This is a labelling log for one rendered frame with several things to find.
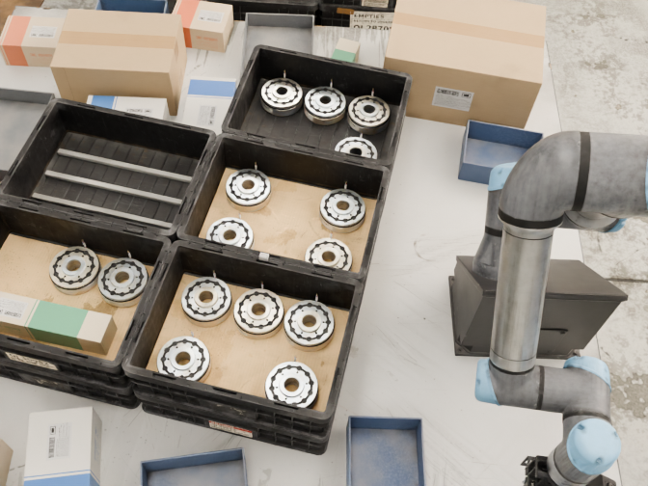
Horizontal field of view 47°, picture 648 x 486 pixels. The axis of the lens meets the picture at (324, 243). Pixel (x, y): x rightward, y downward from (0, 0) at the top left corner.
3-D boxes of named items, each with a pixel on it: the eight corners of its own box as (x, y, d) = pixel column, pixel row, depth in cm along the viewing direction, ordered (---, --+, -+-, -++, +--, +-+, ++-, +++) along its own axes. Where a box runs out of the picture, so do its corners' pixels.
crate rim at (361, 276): (390, 174, 166) (391, 167, 164) (363, 286, 149) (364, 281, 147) (219, 138, 169) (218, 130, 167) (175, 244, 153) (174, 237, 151)
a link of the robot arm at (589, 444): (624, 417, 116) (626, 471, 111) (599, 440, 125) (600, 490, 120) (574, 407, 116) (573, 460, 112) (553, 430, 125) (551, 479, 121)
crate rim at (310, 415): (363, 286, 149) (364, 281, 147) (330, 426, 133) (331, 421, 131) (175, 244, 153) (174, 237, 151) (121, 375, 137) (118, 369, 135)
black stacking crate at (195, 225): (384, 200, 174) (390, 169, 164) (359, 308, 158) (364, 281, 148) (223, 165, 177) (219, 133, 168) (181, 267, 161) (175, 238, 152)
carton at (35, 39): (71, 39, 214) (66, 17, 208) (63, 67, 208) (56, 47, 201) (16, 36, 214) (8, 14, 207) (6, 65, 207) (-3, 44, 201)
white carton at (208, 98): (194, 99, 203) (190, 75, 196) (237, 102, 203) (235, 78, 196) (183, 155, 192) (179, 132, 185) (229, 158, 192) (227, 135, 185)
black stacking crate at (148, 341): (358, 309, 157) (363, 283, 148) (327, 442, 142) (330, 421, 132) (181, 268, 161) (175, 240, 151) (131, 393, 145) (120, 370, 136)
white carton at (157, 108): (87, 153, 191) (79, 129, 184) (95, 119, 198) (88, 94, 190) (164, 156, 192) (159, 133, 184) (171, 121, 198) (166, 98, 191)
